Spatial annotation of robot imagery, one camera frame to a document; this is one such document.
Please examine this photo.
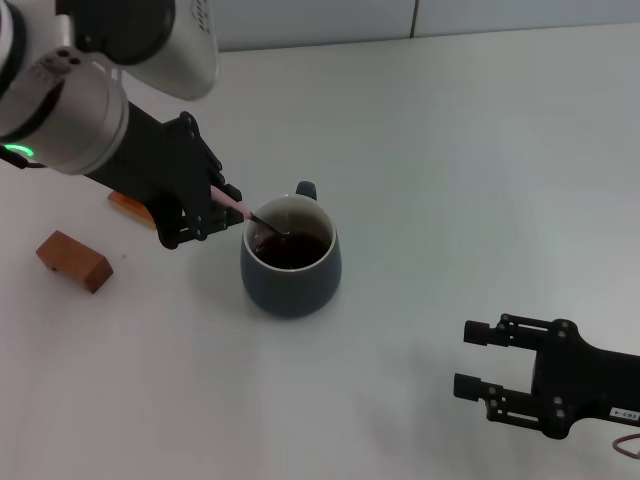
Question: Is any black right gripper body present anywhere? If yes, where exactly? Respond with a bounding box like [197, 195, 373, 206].
[529, 318, 640, 441]

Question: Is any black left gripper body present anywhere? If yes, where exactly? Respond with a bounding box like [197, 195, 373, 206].
[82, 102, 225, 250]

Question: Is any pink handled metal spoon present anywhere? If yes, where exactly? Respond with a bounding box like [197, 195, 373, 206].
[209, 185, 293, 236]

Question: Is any grey ceramic cup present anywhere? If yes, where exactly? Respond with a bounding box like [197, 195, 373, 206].
[239, 180, 344, 318]

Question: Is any grooved orange wooden block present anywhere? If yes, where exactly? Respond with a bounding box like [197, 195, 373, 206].
[107, 190, 159, 231]

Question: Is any dark coffee liquid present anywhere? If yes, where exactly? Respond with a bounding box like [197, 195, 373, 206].
[251, 232, 332, 271]

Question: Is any plain brown wooden block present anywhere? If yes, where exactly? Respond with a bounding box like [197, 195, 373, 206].
[35, 229, 115, 295]

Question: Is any red-brown right gripper cable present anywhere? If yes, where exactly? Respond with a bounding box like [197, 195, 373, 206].
[612, 433, 640, 459]

